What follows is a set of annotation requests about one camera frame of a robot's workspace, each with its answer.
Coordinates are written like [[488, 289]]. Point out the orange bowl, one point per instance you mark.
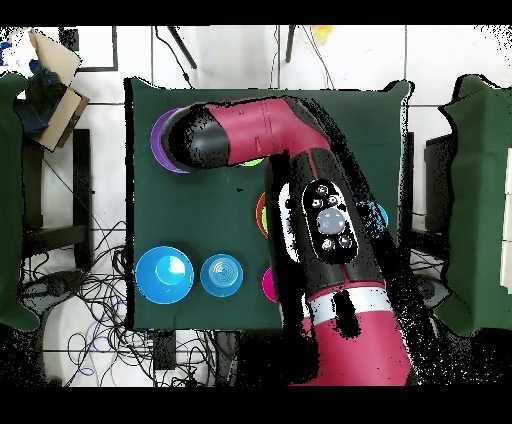
[[258, 216]]

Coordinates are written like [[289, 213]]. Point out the small green bowl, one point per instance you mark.
[[252, 162]]

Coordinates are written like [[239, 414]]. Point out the purple bowl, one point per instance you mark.
[[156, 140]]

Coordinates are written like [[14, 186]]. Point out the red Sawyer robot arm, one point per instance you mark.
[[352, 340]]

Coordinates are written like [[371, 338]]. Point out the dark green tablecloth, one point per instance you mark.
[[200, 208]]

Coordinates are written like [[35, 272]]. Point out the translucent blue straight-sided bowl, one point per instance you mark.
[[221, 276]]

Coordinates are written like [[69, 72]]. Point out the pink bowl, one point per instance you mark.
[[268, 284]]

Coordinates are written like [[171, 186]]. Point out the large blue bowl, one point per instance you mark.
[[164, 276]]

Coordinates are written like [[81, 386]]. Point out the small blue ribbed bowl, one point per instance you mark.
[[382, 218]]

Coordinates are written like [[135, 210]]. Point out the black tripod leg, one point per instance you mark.
[[290, 44], [182, 47]]

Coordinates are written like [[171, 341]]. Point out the black stand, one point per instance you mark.
[[82, 180]]

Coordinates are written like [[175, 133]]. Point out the yellow object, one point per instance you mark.
[[322, 32]]

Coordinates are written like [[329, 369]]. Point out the cardboard box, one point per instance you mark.
[[60, 120]]

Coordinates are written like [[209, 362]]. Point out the green cloth side table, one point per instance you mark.
[[480, 200], [10, 200]]

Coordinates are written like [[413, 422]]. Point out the dark blue cloth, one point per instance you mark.
[[40, 100]]

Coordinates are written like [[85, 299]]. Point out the black metal frame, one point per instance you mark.
[[114, 48]]

